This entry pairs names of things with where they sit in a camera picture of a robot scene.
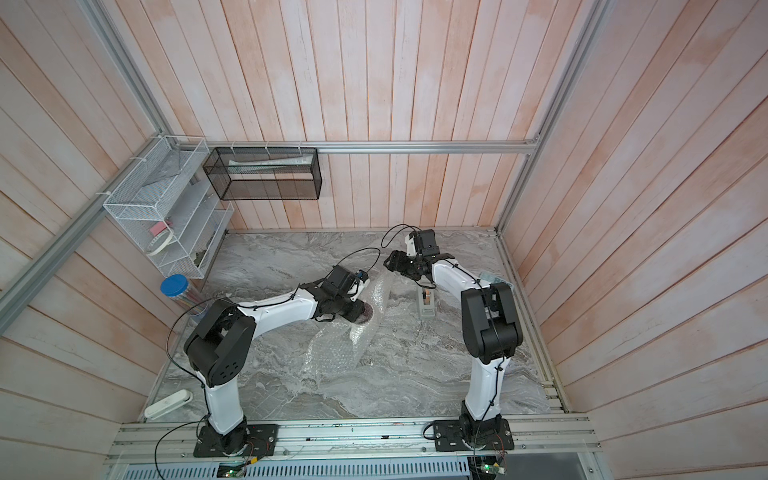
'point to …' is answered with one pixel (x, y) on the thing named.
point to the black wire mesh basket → (265, 173)
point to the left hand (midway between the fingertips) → (358, 311)
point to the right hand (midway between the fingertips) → (391, 263)
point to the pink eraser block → (158, 227)
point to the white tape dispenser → (427, 302)
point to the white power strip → (168, 404)
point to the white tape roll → (159, 242)
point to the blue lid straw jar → (177, 286)
